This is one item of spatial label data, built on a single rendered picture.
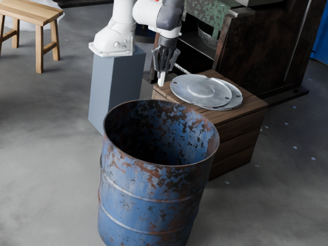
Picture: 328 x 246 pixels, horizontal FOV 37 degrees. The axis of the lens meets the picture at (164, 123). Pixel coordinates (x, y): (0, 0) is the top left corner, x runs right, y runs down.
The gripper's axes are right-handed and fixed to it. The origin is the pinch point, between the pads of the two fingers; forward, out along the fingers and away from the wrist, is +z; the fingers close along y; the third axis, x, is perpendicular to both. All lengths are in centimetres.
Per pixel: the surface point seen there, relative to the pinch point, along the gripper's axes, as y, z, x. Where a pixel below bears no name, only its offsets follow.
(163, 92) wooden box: 4.1, 10.2, 4.1
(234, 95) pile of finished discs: 37.1, 9.0, -2.9
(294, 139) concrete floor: 89, 45, 6
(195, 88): 19.3, 7.5, 3.0
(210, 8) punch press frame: 42, -13, 49
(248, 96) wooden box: 45.5, 10.3, -1.9
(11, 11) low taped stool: -54, 12, 101
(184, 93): 12.2, 8.1, -0.9
